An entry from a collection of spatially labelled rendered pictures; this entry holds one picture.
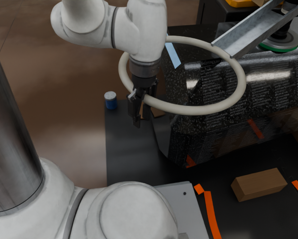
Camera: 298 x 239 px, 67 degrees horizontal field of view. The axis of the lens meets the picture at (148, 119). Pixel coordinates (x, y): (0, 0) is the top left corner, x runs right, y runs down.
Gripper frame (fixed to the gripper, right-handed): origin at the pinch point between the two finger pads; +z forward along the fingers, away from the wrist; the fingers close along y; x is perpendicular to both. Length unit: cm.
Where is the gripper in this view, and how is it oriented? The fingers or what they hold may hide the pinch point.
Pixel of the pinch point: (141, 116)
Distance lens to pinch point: 82.7
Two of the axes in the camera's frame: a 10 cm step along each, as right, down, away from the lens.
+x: -7.6, -5.2, 4.0
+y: 6.5, -5.4, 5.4
